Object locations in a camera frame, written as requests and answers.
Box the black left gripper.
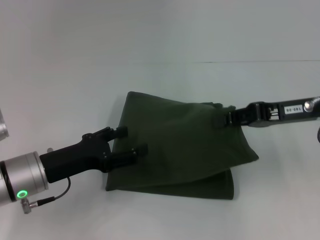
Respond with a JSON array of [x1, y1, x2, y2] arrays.
[[39, 125, 149, 185]]

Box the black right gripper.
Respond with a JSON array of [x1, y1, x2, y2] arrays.
[[213, 95, 320, 130]]

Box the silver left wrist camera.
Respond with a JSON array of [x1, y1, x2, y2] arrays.
[[0, 107, 11, 141]]

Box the dark green FREE t-shirt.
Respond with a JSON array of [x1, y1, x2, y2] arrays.
[[104, 91, 260, 202]]

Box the left arm cable with plug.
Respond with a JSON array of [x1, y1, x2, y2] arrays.
[[22, 176, 72, 215]]

